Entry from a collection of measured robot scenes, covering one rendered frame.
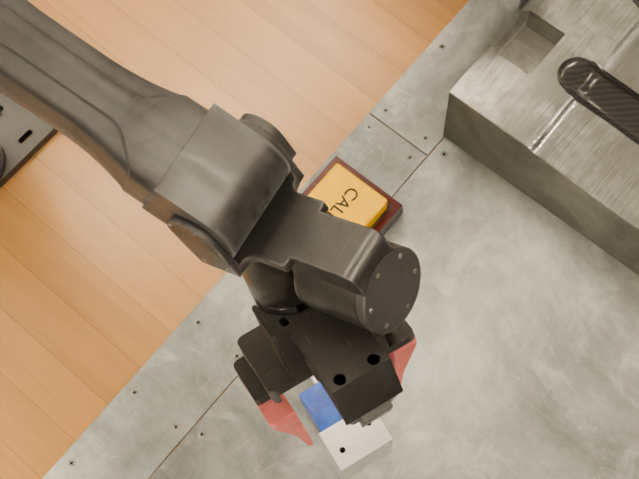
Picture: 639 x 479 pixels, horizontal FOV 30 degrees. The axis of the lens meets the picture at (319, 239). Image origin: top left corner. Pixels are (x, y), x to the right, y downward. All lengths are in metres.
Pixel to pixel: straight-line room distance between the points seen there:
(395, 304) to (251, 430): 0.33
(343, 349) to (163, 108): 0.19
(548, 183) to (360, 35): 0.25
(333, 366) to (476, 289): 0.35
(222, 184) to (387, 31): 0.50
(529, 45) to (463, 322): 0.26
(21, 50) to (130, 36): 0.49
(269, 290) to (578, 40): 0.43
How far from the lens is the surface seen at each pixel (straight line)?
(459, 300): 1.08
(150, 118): 0.72
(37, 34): 0.73
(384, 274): 0.73
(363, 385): 0.75
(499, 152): 1.08
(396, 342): 0.85
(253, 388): 0.87
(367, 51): 1.18
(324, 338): 0.78
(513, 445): 1.05
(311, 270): 0.73
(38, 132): 1.17
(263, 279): 0.78
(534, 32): 1.12
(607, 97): 1.08
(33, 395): 1.09
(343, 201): 1.07
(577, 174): 1.04
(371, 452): 0.99
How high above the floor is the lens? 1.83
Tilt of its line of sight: 70 degrees down
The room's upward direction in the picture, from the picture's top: 6 degrees counter-clockwise
